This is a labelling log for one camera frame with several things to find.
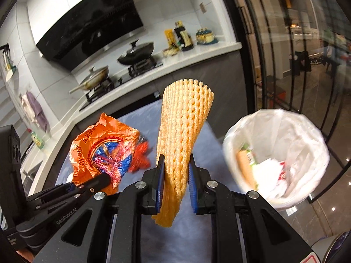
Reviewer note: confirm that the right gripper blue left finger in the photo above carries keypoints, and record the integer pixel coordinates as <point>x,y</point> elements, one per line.
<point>160,184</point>

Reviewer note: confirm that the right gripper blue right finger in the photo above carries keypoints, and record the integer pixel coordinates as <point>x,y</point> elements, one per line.
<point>192,184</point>

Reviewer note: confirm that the orange snack wrapper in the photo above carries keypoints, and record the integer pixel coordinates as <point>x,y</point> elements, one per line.
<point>105,147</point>

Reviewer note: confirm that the orange foam fruit net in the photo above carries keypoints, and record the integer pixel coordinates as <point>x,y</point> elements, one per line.
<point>185,107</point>

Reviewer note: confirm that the white lined trash bin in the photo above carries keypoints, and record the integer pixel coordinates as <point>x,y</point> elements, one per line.
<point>287,137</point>

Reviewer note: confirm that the white kitchen countertop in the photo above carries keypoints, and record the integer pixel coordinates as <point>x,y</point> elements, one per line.
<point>46,156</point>

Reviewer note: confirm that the red plastic bag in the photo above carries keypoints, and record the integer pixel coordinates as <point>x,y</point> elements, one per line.
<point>140,159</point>

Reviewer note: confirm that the green carton in bin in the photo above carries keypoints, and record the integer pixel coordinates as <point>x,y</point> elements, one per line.
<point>246,162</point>

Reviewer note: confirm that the green dish soap bottle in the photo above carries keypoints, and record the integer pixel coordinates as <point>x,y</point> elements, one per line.
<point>37,140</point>

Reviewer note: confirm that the white crumpled paper in bin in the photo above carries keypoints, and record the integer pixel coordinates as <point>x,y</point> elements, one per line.
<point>270,178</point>

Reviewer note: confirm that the purple hanging towel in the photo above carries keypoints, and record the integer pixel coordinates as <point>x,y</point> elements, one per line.
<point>39,114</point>

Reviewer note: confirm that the black gas stove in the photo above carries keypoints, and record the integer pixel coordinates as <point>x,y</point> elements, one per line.
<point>116,81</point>

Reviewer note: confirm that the beige hanging towel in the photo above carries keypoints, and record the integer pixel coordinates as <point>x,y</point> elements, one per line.
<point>28,109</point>

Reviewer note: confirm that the beige wok with lid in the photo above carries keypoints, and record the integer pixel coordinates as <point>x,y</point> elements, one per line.
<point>95,78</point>

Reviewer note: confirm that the small bowl with garlic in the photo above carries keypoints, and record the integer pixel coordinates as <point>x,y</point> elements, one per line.
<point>171,51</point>

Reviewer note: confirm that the black wok with lid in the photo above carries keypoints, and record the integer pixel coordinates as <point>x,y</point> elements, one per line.
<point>137,53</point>

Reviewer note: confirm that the dark soy sauce bottle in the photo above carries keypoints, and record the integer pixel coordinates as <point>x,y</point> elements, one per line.
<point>184,39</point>

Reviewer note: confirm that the spice jar set on tray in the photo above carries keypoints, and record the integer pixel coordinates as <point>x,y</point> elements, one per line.
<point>205,36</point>

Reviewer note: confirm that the yellow food packet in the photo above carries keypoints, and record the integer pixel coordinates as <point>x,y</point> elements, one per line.
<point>171,39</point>

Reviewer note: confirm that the black range hood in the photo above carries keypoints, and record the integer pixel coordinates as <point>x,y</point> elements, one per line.
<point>87,28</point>

